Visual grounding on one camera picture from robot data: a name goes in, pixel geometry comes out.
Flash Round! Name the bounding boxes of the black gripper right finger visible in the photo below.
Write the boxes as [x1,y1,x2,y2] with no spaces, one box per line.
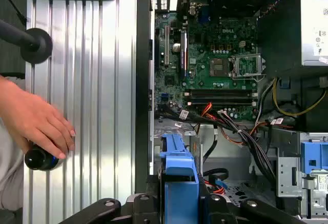
[201,194,308,224]

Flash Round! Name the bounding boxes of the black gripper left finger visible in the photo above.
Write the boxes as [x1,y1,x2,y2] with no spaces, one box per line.
[59,193,161,224]

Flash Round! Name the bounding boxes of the hard disk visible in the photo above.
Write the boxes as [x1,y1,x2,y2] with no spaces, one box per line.
[159,133,200,224]

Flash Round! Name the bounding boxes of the round black tool blue ring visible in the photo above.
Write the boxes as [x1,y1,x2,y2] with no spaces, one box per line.
[24,143,60,171]

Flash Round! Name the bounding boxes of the metal disk bay with carrier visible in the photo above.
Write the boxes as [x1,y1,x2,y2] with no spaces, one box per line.
[276,131,328,220]

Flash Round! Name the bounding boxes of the person's hand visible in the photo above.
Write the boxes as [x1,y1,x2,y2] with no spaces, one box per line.
[0,75,76,159]

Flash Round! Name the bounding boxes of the person's grey clothed trunk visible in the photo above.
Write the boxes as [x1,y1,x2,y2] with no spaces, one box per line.
[0,116,28,212]

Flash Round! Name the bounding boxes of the blue carrier in bay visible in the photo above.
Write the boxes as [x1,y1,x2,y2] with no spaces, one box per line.
[300,141,328,170]

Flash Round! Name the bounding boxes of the black RAM slots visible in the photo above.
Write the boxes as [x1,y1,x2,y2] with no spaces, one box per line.
[184,88,258,106]

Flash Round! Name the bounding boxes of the green motherboard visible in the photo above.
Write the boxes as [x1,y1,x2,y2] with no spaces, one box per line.
[154,11,259,121]

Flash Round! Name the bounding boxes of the black PC case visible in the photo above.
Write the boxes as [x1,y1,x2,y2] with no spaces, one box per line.
[134,0,328,224]

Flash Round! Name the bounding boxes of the CPU socket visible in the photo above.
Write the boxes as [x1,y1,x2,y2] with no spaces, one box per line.
[209,57,231,78]

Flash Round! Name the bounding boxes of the metal socket cover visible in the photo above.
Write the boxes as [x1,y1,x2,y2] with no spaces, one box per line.
[231,53,266,78]

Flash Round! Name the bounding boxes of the black graphics card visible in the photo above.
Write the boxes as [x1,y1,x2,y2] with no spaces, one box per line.
[180,30,189,78]

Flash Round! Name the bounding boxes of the black pole with round foot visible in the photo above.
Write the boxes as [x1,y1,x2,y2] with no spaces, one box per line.
[0,18,53,65]

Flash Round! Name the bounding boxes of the grey power supply unit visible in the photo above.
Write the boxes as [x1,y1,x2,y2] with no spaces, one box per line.
[299,0,328,66]

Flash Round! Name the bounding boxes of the red disk wire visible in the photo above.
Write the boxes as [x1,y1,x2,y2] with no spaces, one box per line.
[204,180,226,195]

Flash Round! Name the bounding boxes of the black disk wire blue plug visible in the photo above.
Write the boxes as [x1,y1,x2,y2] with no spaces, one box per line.
[202,168,229,192]

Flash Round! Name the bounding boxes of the black wire bundle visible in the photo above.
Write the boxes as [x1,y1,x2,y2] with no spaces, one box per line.
[156,103,278,185]

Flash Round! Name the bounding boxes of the orange wire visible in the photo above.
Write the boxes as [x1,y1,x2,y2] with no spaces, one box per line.
[200,102,219,123]

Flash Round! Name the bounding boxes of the yellow wire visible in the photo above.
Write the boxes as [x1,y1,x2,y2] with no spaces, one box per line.
[272,77,327,117]

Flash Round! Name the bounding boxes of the thin black cable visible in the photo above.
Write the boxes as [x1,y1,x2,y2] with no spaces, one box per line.
[0,0,27,26]

